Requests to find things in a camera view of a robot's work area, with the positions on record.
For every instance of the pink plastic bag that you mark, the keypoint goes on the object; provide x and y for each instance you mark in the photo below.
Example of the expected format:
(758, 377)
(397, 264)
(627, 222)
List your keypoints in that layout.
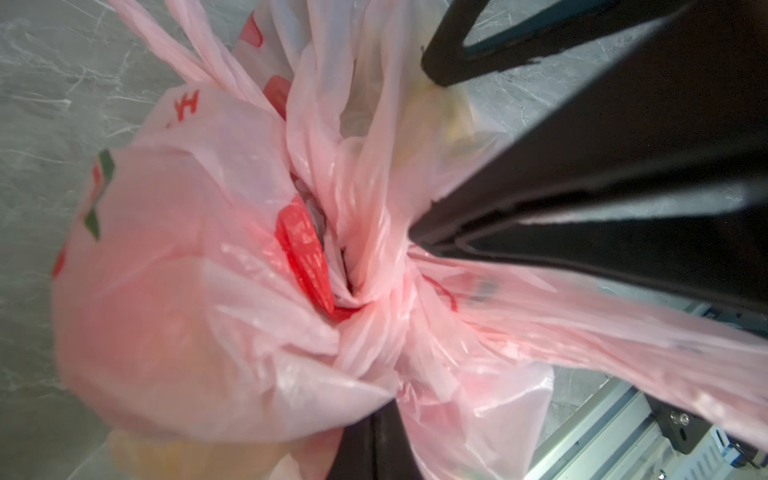
(239, 286)

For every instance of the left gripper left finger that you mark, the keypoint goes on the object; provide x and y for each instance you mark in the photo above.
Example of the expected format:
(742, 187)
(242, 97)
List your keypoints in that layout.
(376, 448)

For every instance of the aluminium front rail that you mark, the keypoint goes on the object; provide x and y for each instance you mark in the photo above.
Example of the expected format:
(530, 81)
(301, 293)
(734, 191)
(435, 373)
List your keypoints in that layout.
(599, 427)

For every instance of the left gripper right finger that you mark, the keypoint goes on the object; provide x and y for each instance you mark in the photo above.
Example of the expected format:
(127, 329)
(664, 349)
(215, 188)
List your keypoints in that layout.
(686, 109)

